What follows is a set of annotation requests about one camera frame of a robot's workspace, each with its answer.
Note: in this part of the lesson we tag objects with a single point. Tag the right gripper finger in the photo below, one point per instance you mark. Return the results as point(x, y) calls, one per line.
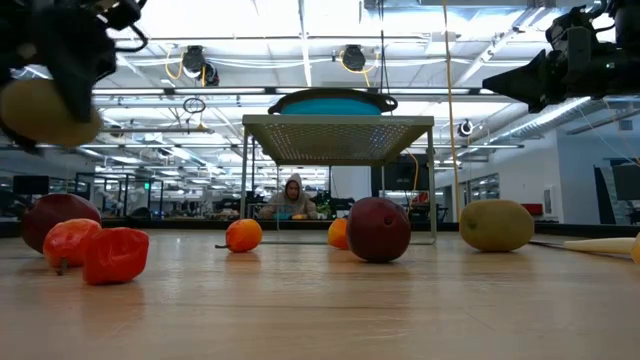
point(530, 70)
point(530, 90)

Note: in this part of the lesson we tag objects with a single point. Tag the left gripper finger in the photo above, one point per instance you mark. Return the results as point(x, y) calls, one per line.
point(12, 139)
point(80, 65)

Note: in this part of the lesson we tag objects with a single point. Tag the brown kiwi fruit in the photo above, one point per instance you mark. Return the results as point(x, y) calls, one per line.
point(35, 115)
point(495, 225)

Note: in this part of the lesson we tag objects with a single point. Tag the dark red round fruit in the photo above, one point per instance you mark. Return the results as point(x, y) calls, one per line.
point(55, 210)
point(377, 230)

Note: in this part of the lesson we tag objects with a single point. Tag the small orange-red pepper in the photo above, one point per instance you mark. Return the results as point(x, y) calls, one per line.
point(337, 234)
point(65, 242)
point(244, 235)
point(117, 257)

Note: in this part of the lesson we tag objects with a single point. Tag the blue collapsible colander bowl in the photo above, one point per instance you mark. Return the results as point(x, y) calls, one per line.
point(330, 106)

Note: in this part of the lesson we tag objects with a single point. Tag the black monitor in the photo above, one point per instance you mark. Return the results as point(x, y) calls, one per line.
point(30, 185)
point(400, 175)

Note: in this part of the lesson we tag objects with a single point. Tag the red box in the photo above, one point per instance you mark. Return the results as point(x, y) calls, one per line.
point(532, 209)

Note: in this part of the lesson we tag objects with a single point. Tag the person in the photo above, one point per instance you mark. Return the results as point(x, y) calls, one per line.
point(292, 202)

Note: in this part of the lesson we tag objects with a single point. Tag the black aluminium frame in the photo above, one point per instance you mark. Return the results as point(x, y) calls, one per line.
point(175, 224)

